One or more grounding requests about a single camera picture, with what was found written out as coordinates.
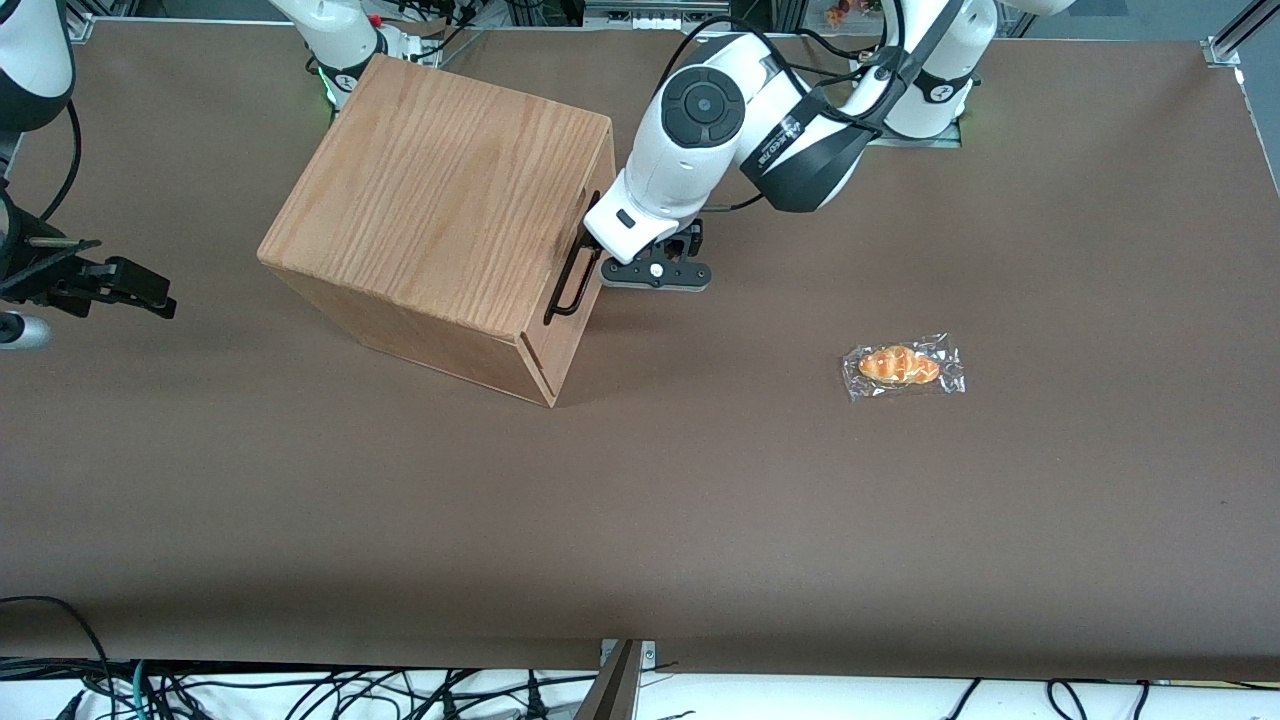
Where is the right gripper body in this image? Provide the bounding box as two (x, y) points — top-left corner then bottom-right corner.
(0, 232), (83, 313)

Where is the wooden drawer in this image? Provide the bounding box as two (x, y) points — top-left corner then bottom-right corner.
(520, 120), (616, 401)

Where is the black metal drawer handle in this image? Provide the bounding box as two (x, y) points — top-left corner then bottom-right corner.
(543, 190), (603, 327)

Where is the wooden drawer cabinet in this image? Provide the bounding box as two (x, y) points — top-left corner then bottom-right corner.
(257, 54), (616, 409)

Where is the plastic wrapped bread roll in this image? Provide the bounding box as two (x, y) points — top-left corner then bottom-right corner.
(842, 333), (967, 403)

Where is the large table cover mat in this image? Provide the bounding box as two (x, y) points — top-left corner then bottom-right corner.
(0, 18), (1280, 683)

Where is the dark grey left wrist camera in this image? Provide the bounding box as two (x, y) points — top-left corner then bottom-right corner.
(600, 258), (714, 293)

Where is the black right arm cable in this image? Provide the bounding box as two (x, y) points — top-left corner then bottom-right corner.
(38, 98), (83, 225)

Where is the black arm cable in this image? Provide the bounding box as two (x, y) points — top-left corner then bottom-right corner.
(662, 0), (966, 213)
(38, 98), (83, 225)

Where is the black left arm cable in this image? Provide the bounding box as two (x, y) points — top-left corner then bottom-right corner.
(662, 0), (966, 213)

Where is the aluminium frame crossbar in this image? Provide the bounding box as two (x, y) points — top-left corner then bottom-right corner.
(584, 0), (733, 31)

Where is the black cable on mat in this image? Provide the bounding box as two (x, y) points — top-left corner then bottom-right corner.
(795, 28), (866, 63)

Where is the black looping floor cable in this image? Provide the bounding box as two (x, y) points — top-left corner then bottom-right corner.
(0, 596), (119, 720)

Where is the small metal edge bracket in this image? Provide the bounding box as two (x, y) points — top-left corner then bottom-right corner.
(600, 640), (657, 674)

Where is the brown slanted post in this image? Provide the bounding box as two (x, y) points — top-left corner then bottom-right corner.
(574, 640), (642, 720)

